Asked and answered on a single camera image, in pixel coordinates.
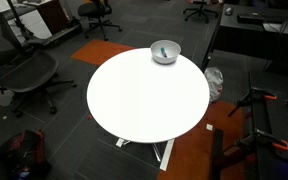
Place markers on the teal dry erase marker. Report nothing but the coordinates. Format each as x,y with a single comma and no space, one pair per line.
163,52

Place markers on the white round bowl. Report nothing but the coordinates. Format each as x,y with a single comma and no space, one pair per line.
172,50

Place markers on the white table base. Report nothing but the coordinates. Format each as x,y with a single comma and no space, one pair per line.
167,155

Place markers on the small white paper tag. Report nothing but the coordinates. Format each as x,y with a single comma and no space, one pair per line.
4,117
209,127

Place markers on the black padded office chair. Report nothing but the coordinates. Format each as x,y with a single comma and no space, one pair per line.
94,8

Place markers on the black stand leg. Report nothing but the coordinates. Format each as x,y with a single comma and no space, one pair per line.
217,153

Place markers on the black chair wheel base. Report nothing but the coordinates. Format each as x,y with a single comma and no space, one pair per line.
200,11

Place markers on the black kick scooter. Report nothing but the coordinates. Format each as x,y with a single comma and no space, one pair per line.
52,37

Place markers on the black office desk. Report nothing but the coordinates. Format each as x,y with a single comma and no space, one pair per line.
244,38

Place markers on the black clamp orange tip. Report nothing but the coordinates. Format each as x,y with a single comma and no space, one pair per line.
258,95
280,145

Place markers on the grey computer mouse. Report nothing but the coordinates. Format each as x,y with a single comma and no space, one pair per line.
229,11

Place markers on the dark brown cabinet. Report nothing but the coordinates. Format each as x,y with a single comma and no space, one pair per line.
53,15

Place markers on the black mesh office chair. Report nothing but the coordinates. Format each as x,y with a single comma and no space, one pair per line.
27,71

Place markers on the black computer keyboard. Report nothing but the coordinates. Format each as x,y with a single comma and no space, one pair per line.
249,18

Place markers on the white desk cabinet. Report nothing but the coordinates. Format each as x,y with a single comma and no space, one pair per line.
35,23

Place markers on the red black backpack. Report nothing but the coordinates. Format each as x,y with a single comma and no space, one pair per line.
25,150

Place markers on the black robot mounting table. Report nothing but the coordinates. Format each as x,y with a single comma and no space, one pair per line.
279,125

